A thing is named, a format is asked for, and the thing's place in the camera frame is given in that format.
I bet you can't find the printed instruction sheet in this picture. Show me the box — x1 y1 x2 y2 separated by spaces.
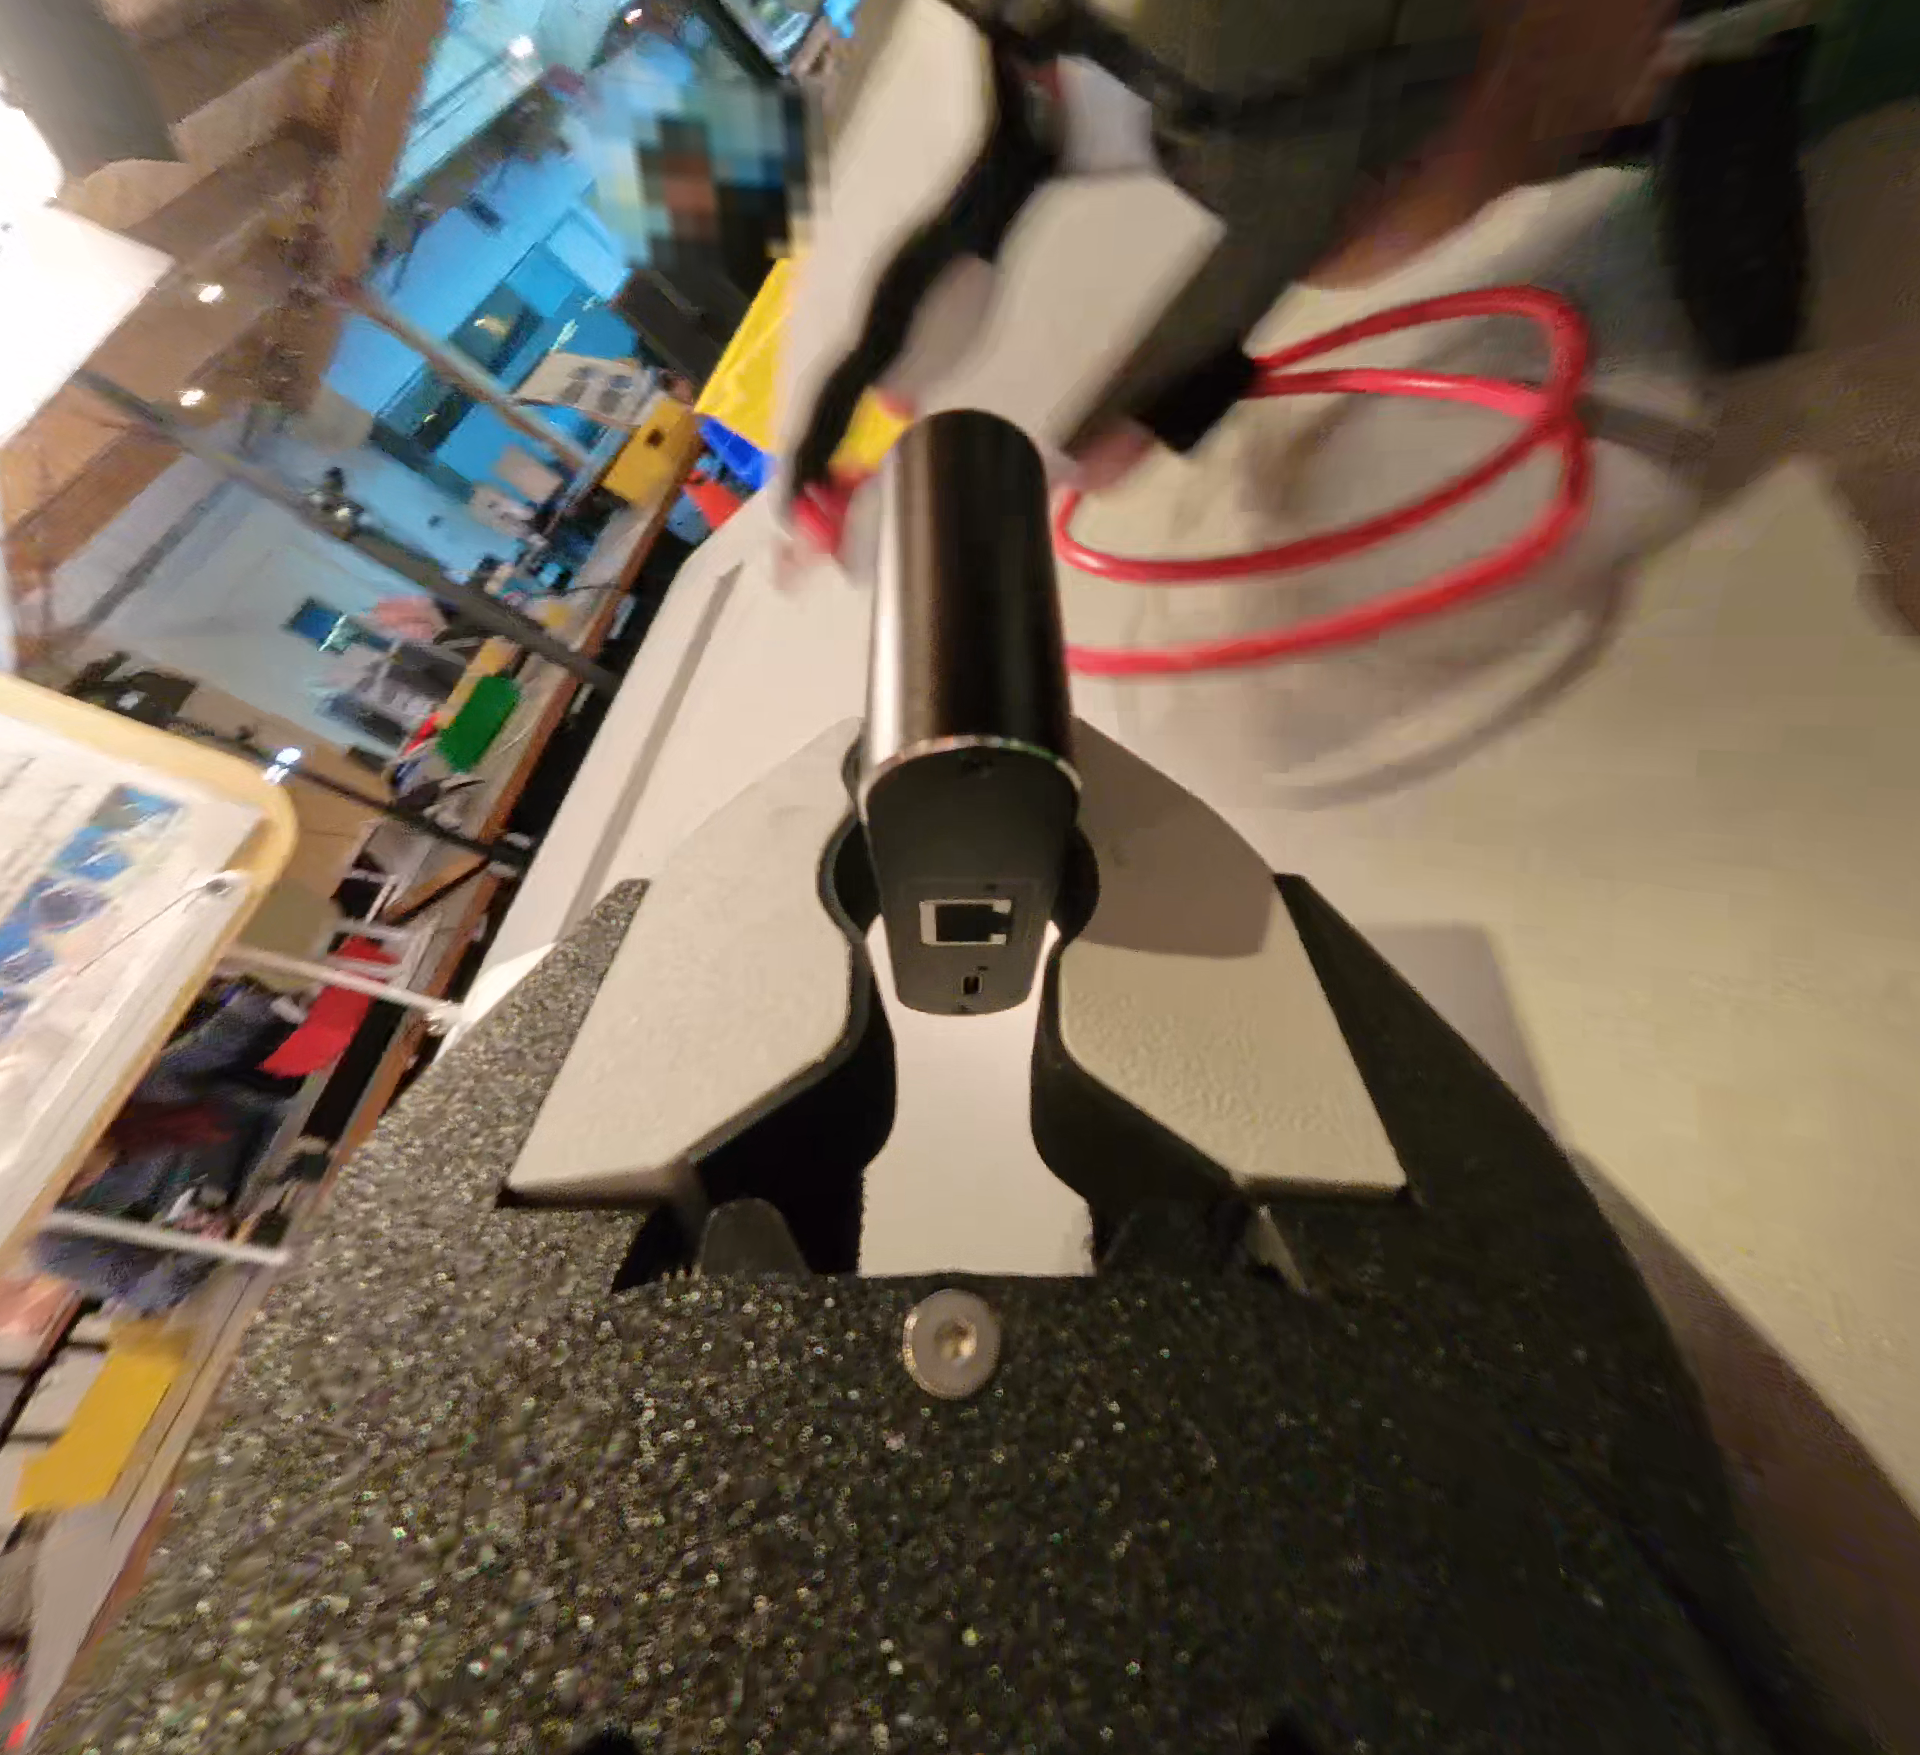
0 722 264 1188

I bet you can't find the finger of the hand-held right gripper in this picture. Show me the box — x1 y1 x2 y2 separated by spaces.
773 0 1005 574
900 169 1236 473

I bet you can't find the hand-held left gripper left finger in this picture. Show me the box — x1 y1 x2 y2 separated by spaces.
507 722 881 1208

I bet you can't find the small yellow box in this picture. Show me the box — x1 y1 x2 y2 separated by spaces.
602 396 700 507

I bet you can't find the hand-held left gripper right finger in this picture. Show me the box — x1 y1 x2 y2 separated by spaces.
1035 722 1414 1206

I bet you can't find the studio light panel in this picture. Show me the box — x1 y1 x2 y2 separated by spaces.
0 0 180 444

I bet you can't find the person's right hand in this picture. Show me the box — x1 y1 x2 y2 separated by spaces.
1320 0 1703 289

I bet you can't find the yellow plastic bin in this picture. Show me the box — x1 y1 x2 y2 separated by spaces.
692 260 910 473

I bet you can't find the red plastic bin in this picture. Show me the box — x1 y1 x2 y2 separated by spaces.
259 984 376 1082

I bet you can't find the red ethernet cable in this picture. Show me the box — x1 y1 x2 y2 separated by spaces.
786 286 1599 682

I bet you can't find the white document stand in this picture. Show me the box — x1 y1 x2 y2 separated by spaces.
0 676 458 1277

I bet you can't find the yellow paper sheet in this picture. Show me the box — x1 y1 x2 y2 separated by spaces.
15 1324 193 1515

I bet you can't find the black ethernet port adapter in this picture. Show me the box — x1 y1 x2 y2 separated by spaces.
857 411 1086 1024

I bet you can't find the green plastic bin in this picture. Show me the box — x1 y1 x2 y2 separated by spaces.
437 676 522 769

